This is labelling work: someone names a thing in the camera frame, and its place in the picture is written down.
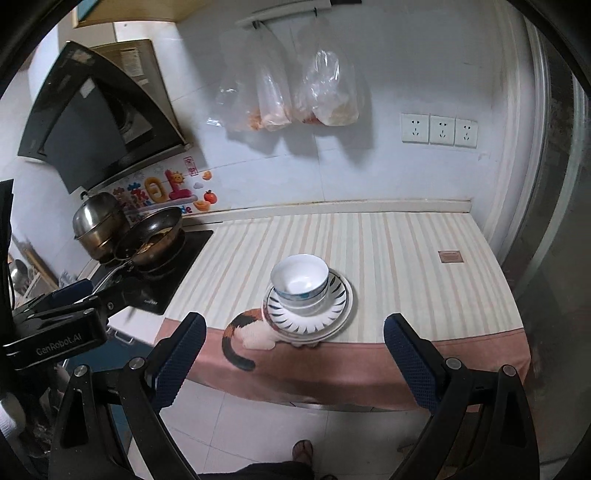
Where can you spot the dish rack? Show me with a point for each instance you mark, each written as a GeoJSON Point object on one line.
{"type": "Point", "coordinates": [27, 272]}

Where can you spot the person's left hand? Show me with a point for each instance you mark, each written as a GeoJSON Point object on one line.
{"type": "Point", "coordinates": [10, 413]}

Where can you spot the white wall socket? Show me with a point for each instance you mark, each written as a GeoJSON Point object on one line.
{"type": "Point", "coordinates": [466, 134]}
{"type": "Point", "coordinates": [442, 130]}
{"type": "Point", "coordinates": [414, 128]}

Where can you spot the white plate blue leaf pattern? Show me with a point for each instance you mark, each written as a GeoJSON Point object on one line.
{"type": "Point", "coordinates": [334, 295]}

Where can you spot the white floral deep plate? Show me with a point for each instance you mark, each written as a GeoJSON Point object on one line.
{"type": "Point", "coordinates": [348, 318]}

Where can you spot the stainless steel pot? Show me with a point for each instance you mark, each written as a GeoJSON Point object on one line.
{"type": "Point", "coordinates": [97, 221]}

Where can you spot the black range hood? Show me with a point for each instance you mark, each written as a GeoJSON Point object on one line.
{"type": "Point", "coordinates": [92, 115]}

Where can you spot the small brown square patch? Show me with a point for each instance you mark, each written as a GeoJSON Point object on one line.
{"type": "Point", "coordinates": [450, 256]}

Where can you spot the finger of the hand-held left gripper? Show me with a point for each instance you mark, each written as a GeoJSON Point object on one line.
{"type": "Point", "coordinates": [106, 302]}
{"type": "Point", "coordinates": [74, 290]}

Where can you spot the white door frame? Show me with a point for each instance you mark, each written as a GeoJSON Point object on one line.
{"type": "Point", "coordinates": [531, 184]}

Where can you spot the black induction cooktop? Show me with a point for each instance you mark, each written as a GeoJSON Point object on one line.
{"type": "Point", "coordinates": [180, 272]}

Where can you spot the white wall hook rail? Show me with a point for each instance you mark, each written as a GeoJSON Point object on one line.
{"type": "Point", "coordinates": [277, 14]}

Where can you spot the dark frying pan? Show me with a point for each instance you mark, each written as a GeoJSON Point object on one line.
{"type": "Point", "coordinates": [152, 235]}

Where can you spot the clear plastic bag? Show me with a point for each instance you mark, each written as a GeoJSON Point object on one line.
{"type": "Point", "coordinates": [330, 87]}
{"type": "Point", "coordinates": [235, 92]}
{"type": "Point", "coordinates": [272, 92]}

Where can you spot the person's sandalled foot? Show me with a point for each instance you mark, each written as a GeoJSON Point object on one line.
{"type": "Point", "coordinates": [303, 454]}

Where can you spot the person's dark trouser leg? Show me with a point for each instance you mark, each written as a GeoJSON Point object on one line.
{"type": "Point", "coordinates": [272, 471]}

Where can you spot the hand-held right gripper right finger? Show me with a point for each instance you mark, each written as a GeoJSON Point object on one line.
{"type": "Point", "coordinates": [411, 364]}

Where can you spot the colourful fruit wall sticker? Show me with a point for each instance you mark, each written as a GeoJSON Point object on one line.
{"type": "Point", "coordinates": [161, 189]}

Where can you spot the wooden wall cabinet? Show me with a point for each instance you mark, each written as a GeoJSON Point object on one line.
{"type": "Point", "coordinates": [129, 11]}

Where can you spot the striped tablecloth with cat print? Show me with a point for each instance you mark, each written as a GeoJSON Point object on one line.
{"type": "Point", "coordinates": [392, 286]}

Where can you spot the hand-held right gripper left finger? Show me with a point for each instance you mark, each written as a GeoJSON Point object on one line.
{"type": "Point", "coordinates": [180, 364]}

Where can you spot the white bowl coloured dots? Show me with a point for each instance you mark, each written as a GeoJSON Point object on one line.
{"type": "Point", "coordinates": [300, 277]}

